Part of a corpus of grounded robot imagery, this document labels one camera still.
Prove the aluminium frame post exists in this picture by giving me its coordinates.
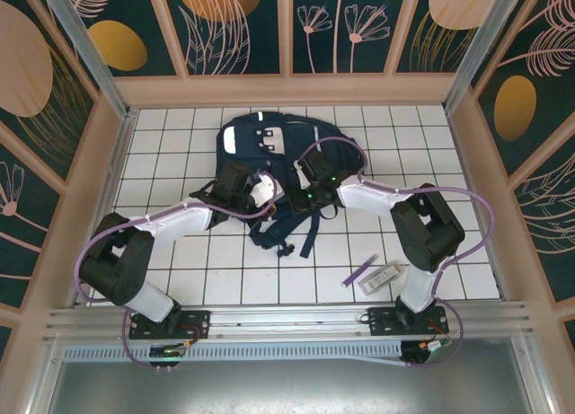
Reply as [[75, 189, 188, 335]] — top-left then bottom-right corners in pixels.
[[36, 0, 136, 119], [442, 0, 526, 112]]

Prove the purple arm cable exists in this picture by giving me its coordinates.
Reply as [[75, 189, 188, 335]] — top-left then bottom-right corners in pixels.
[[298, 136, 498, 370], [76, 180, 278, 374]]

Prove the small clear supply box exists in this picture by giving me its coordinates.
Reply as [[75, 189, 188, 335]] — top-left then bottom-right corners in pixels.
[[360, 260, 405, 295]]

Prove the aluminium table edge strip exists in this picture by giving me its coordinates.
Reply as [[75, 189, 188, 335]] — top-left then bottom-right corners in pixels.
[[444, 110, 513, 301], [66, 110, 138, 307]]

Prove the grey metal sheet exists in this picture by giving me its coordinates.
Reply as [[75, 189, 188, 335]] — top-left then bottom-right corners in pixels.
[[44, 359, 553, 414]]

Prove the aluminium mounting rail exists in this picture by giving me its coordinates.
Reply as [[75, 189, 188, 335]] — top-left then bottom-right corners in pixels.
[[42, 300, 540, 341]]

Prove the navy blue backpack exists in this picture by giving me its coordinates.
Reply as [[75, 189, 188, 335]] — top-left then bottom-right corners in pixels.
[[217, 110, 369, 259]]

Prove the purple pen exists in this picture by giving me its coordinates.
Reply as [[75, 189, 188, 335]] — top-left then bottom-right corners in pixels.
[[341, 254, 379, 289]]

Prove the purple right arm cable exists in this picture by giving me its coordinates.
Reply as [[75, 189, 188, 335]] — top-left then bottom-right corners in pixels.
[[298, 136, 498, 370]]

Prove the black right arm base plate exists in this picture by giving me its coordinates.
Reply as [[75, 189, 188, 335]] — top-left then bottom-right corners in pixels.
[[367, 304, 450, 339]]

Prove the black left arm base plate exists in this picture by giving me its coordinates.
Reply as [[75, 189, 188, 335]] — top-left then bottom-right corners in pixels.
[[128, 309, 212, 341]]

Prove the grey slotted cable duct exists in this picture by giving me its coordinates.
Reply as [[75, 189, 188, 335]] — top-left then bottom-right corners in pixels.
[[62, 339, 405, 366]]

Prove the black controller board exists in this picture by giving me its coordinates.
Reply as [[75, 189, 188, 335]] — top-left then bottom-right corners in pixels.
[[402, 337, 453, 359], [149, 343, 190, 357]]

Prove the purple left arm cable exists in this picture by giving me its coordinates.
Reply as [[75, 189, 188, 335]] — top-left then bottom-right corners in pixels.
[[76, 180, 278, 374]]

